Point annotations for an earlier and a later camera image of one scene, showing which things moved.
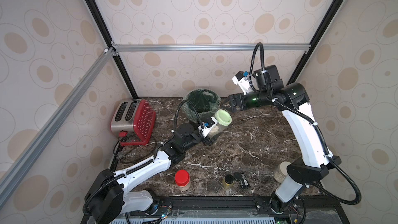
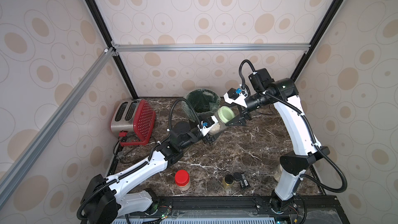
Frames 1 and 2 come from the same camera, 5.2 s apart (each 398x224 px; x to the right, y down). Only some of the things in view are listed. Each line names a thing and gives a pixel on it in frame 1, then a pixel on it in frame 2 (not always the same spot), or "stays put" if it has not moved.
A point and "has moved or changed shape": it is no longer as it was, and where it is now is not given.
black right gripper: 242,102 → 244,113
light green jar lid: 223,117 stays put
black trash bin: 206,101 stays put
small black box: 244,182 stays put
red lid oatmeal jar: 182,179 stays put
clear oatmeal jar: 216,130 has moved or changed shape
